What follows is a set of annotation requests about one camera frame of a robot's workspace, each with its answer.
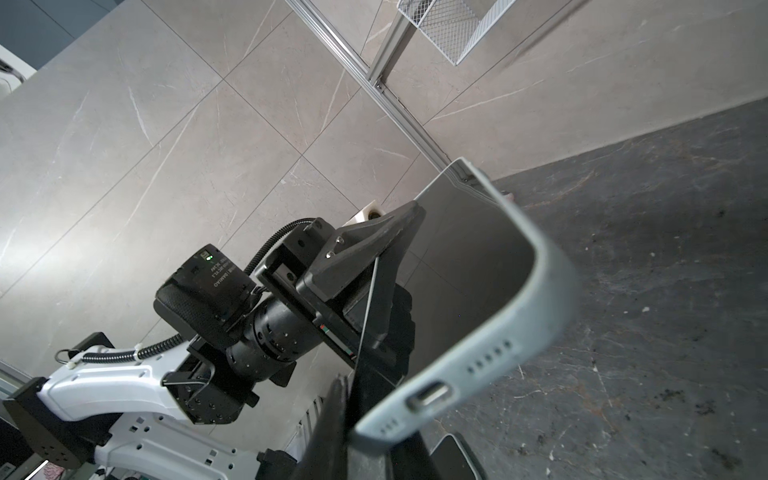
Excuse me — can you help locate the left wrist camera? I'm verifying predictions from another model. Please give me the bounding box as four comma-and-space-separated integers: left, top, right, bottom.
344, 200, 386, 227

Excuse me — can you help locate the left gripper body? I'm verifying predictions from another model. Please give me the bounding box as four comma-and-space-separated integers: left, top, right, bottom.
251, 218, 415, 386

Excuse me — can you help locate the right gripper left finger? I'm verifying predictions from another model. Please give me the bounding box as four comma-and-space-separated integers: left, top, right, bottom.
291, 376, 348, 480

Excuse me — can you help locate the white wire mesh basket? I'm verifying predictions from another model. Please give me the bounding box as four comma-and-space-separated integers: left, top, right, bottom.
397, 0, 516, 66

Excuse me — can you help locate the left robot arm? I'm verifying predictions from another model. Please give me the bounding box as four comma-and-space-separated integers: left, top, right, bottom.
3, 201, 426, 479

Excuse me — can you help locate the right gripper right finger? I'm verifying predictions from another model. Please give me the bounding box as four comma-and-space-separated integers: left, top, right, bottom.
389, 432, 441, 480

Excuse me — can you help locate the phone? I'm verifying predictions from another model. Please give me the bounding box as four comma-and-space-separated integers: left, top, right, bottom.
349, 158, 579, 454
430, 433, 484, 480

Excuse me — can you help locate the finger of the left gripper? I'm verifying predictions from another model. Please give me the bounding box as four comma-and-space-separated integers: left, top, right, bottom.
297, 200, 426, 302

